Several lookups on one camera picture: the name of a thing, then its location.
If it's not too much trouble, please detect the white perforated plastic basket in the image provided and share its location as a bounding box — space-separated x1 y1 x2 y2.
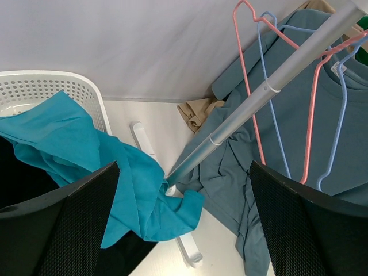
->
1 70 112 135

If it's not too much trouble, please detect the light blue wire hanger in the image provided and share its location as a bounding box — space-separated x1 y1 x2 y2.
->
256 11 368 192

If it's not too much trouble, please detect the green t shirt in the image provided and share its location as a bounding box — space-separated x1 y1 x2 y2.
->
355 16 368 66

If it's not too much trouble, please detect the black t shirt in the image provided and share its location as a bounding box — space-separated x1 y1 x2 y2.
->
1 137 156 275

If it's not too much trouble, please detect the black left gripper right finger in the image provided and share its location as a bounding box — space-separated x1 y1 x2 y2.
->
249 161 367 275

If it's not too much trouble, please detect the teal t shirt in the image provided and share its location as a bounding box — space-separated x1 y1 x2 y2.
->
1 91 204 248

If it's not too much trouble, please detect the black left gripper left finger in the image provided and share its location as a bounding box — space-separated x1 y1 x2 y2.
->
1 162 120 275

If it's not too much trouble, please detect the pink wire hanger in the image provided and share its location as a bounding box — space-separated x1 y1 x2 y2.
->
233 1 367 185

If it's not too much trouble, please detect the grey blue t shirt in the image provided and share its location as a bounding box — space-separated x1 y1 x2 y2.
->
172 9 368 276

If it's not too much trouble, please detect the beige t shirt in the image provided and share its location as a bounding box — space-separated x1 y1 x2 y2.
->
177 1 367 133

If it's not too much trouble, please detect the silver white clothes rack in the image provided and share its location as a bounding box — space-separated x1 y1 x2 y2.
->
129 0 368 268

